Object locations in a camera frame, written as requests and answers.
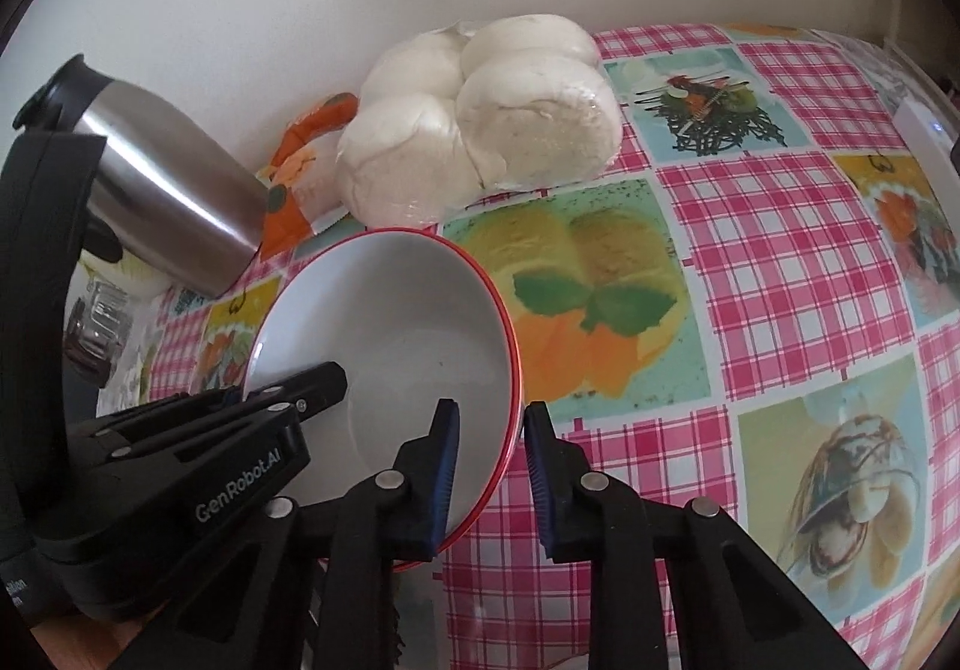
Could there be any tray of glass cups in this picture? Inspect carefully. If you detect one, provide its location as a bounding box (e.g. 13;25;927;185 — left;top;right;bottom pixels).
64;278;133;389

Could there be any bag of steamed buns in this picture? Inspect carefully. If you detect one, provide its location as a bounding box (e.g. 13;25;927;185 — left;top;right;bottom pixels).
335;14;623;228

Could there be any white power strip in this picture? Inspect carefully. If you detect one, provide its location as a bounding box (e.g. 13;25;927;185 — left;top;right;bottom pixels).
893;97;958;200

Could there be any napa cabbage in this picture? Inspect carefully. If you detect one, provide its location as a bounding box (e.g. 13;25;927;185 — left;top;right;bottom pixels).
80;251;172;299

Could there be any strawberry pattern bowl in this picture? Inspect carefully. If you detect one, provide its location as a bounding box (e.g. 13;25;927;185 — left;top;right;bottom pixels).
244;230;523;545

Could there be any checkered picture tablecloth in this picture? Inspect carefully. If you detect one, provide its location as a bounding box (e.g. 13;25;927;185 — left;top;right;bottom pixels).
96;22;960;670

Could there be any orange snack packet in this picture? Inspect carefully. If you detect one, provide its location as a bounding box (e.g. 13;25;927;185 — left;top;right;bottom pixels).
257;92;359;260

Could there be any stainless steel thermos jug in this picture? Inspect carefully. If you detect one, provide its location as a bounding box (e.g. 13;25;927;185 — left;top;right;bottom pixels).
13;55;267;298

